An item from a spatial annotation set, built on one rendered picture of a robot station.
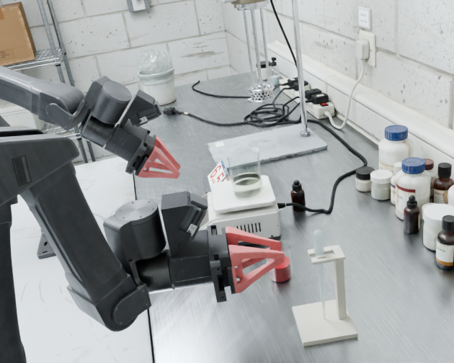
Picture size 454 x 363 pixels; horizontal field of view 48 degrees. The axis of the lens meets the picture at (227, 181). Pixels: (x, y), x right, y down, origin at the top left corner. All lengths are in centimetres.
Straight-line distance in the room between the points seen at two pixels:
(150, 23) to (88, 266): 280
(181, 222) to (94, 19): 274
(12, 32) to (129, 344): 238
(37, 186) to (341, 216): 67
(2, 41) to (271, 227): 229
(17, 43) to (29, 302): 217
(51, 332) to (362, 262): 54
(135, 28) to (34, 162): 283
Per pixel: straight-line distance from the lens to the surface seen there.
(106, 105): 96
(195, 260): 67
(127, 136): 98
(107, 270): 63
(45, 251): 113
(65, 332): 91
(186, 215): 65
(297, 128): 151
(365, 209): 108
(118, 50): 335
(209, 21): 338
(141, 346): 83
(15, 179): 53
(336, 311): 81
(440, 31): 115
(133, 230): 66
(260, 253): 68
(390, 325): 81
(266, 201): 95
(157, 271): 69
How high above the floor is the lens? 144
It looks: 26 degrees down
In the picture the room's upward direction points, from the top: 9 degrees counter-clockwise
